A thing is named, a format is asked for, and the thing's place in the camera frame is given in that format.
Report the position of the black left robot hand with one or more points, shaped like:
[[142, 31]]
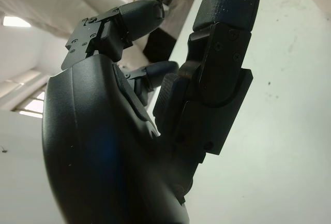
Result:
[[103, 143]]

